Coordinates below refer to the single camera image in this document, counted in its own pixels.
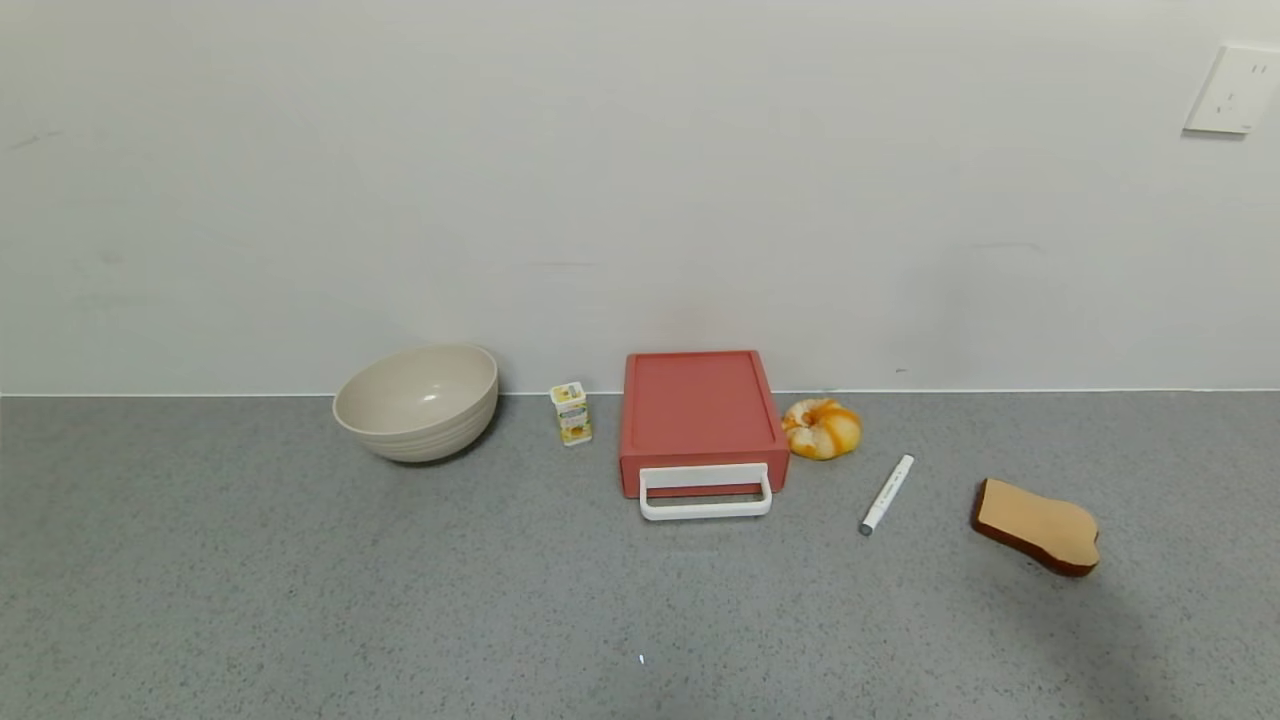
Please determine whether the orange glazed donut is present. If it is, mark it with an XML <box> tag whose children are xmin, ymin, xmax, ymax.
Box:
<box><xmin>781</xmin><ymin>398</ymin><xmax>863</xmax><ymax>461</ymax></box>

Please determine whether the beige ribbed bowl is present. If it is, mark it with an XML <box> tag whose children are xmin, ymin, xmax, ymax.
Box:
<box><xmin>333</xmin><ymin>345</ymin><xmax>499</xmax><ymax>463</ymax></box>

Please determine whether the brown toast slice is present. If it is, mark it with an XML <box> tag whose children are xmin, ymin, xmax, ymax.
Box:
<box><xmin>971</xmin><ymin>478</ymin><xmax>1101</xmax><ymax>578</ymax></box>

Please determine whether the red drawer box white handle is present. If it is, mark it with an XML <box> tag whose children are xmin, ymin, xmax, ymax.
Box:
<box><xmin>619</xmin><ymin>350</ymin><xmax>790</xmax><ymax>498</ymax></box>

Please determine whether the small yellow juice carton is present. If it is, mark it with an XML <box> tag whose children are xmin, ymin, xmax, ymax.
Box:
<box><xmin>550</xmin><ymin>381</ymin><xmax>593</xmax><ymax>447</ymax></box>

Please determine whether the white marker pen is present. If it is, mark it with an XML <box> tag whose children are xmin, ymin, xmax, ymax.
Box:
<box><xmin>859</xmin><ymin>455</ymin><xmax>916</xmax><ymax>537</ymax></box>

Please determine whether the white wall outlet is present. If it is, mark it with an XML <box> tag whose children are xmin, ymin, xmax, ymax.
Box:
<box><xmin>1183</xmin><ymin>44</ymin><xmax>1280</xmax><ymax>136</ymax></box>

